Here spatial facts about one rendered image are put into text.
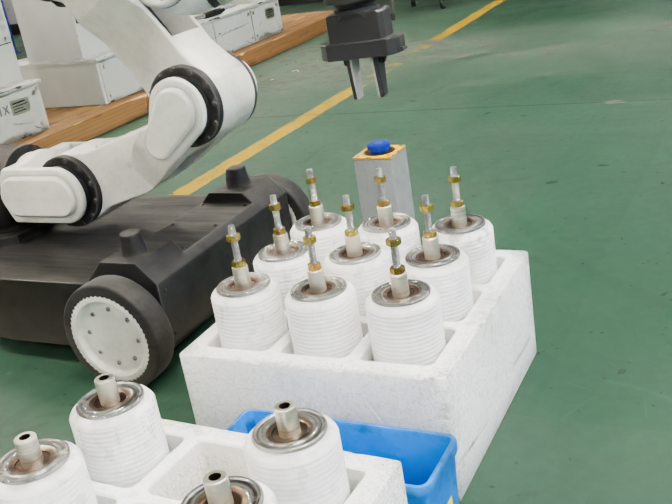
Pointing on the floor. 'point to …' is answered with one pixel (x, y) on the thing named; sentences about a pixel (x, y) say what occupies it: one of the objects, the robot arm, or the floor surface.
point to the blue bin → (441, 455)
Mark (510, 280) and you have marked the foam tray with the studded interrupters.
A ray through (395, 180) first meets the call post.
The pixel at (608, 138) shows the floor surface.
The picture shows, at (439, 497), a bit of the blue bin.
